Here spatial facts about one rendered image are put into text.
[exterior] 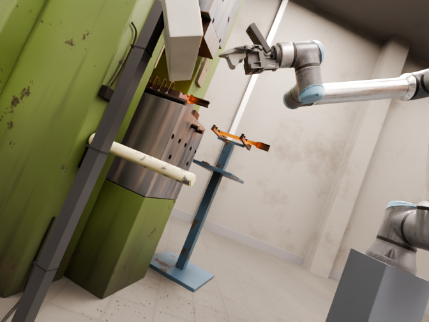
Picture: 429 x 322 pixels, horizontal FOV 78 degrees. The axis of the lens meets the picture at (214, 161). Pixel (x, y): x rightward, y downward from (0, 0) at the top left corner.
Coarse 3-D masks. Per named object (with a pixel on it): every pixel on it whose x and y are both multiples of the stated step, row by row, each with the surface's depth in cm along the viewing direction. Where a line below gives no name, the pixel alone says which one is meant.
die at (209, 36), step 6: (204, 24) 128; (210, 24) 128; (204, 30) 128; (210, 30) 130; (204, 36) 127; (210, 36) 133; (216, 36) 139; (204, 42) 131; (210, 42) 135; (216, 42) 142; (204, 48) 137; (210, 48) 137; (216, 48) 144; (198, 54) 147; (204, 54) 144; (210, 54) 141
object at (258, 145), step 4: (220, 132) 190; (224, 132) 189; (228, 136) 188; (232, 136) 187; (236, 136) 186; (240, 140) 184; (248, 140) 183; (252, 144) 183; (256, 144) 180; (260, 144) 180; (264, 144) 180; (268, 144) 178; (260, 148) 179; (264, 148) 179; (268, 148) 178
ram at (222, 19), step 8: (200, 0) 125; (208, 0) 124; (216, 0) 126; (224, 0) 133; (232, 0) 142; (240, 0) 151; (200, 8) 124; (208, 8) 123; (216, 8) 129; (224, 8) 136; (232, 8) 146; (208, 16) 126; (216, 16) 131; (224, 16) 139; (232, 16) 149; (216, 24) 134; (224, 24) 143; (216, 32) 138; (224, 32) 146; (224, 40) 150
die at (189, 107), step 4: (148, 84) 129; (156, 84) 128; (152, 88) 129; (156, 88) 128; (160, 88) 128; (164, 88) 127; (164, 92) 127; (168, 92) 126; (172, 92) 126; (176, 92) 125; (180, 92) 125; (180, 96) 126; (184, 96) 130; (188, 96) 134; (188, 104) 137; (192, 104) 141; (188, 108) 138; (192, 108) 143
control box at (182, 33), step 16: (160, 0) 82; (176, 0) 63; (192, 0) 63; (176, 16) 63; (192, 16) 63; (176, 32) 63; (192, 32) 63; (176, 48) 69; (192, 48) 70; (176, 64) 80; (192, 64) 81; (176, 80) 96
